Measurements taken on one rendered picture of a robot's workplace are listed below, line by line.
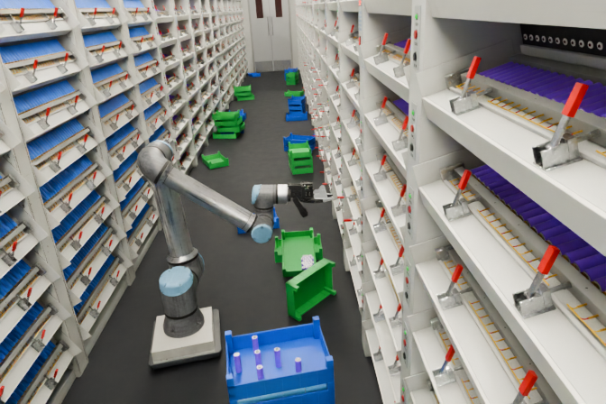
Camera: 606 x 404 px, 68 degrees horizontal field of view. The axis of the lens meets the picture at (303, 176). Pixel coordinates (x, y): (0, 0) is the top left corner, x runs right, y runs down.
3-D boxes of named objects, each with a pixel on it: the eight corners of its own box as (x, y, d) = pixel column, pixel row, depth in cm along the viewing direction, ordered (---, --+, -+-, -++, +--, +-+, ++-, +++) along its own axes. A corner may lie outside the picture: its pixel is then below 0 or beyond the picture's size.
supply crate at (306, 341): (229, 402, 124) (225, 380, 121) (227, 351, 142) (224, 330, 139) (334, 381, 128) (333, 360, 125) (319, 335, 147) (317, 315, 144)
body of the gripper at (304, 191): (314, 187, 204) (288, 187, 204) (314, 204, 207) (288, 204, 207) (313, 180, 211) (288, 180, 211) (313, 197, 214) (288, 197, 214)
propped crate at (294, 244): (316, 274, 265) (316, 267, 259) (282, 277, 264) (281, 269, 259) (313, 235, 286) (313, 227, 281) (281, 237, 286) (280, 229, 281)
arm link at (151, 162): (136, 149, 180) (278, 231, 194) (146, 141, 192) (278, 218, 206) (123, 171, 183) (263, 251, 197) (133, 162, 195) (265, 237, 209)
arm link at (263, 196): (252, 200, 215) (252, 181, 211) (278, 200, 215) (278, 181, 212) (251, 208, 206) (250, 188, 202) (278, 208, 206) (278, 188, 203)
